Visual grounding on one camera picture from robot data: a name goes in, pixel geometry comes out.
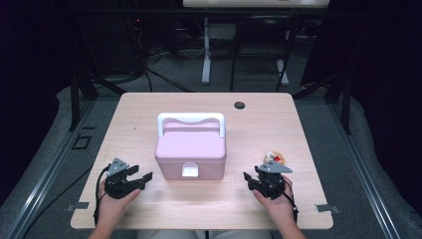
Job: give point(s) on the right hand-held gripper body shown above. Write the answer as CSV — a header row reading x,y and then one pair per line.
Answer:
x,y
270,184

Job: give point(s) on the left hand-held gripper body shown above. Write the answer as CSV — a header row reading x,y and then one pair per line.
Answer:
x,y
117,184

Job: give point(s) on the round orange snack packet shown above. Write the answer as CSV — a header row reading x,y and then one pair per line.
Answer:
x,y
278,156

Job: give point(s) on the pink storage box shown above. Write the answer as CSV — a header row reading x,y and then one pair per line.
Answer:
x,y
190,149

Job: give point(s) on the person's left hand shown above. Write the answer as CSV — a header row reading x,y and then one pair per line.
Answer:
x,y
111,207

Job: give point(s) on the person's right hand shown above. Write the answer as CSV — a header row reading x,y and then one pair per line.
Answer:
x,y
280,207

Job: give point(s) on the grey tape strip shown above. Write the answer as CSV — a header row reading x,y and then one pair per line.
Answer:
x,y
78,206
326,208

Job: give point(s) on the black metal stand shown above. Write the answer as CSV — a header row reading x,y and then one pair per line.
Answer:
x,y
74,99
346,106

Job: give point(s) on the black chair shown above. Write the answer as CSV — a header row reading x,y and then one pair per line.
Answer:
x,y
234,59

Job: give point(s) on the white desk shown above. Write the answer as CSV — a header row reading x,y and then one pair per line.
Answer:
x,y
206,66

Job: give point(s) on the dark equipment with red light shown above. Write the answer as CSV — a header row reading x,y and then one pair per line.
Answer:
x,y
109,43

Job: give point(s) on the aluminium floor rail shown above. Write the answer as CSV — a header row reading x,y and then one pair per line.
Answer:
x,y
365,179
43,182

